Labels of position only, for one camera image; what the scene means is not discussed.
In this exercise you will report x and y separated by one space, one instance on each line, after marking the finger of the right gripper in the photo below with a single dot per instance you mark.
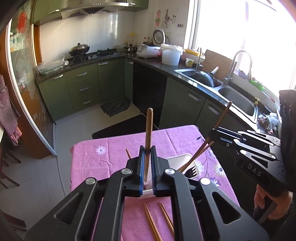
225 144
226 135

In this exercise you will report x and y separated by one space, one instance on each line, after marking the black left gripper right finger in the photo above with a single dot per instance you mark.
160 185

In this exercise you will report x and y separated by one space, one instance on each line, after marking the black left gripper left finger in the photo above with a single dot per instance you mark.
135 181

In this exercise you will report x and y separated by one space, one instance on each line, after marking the wooden spoon handle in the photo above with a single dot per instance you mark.
148 141

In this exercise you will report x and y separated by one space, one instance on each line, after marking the chrome kitchen faucet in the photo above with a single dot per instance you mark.
235 63

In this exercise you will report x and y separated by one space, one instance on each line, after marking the green lower kitchen cabinets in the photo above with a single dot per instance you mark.
175 101

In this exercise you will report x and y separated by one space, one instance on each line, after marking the white utensil holder box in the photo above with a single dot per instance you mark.
177 161

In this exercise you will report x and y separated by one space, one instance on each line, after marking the black plastic fork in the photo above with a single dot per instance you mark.
191 172

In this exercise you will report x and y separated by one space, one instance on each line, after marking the pink floral tablecloth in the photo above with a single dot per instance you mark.
102 157

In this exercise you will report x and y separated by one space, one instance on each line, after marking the stainless double sink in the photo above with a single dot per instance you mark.
240 102

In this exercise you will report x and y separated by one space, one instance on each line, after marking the black pan in sink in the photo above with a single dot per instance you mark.
205 78

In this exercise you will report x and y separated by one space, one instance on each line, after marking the green sponge tray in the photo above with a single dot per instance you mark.
257 84

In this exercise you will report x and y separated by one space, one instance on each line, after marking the wooden cutting board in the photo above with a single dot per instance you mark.
213 60

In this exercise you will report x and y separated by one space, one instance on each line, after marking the grey floor rag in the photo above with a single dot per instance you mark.
115 107

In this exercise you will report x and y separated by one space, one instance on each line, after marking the white plastic bucket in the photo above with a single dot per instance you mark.
171 54

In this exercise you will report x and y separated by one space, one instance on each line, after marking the white rice cooker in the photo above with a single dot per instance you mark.
148 51

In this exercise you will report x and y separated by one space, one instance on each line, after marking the small steel pot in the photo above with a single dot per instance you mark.
131 48

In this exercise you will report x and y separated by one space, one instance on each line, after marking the black gas stove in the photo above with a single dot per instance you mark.
94 55

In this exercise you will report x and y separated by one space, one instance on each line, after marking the red checkered apron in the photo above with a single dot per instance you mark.
9 115

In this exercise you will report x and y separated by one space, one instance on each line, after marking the black wok with lid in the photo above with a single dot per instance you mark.
79 49

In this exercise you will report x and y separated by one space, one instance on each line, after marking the plastic bag on counter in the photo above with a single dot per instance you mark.
48 67

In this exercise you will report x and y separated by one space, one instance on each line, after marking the steel range hood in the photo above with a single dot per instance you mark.
85 7

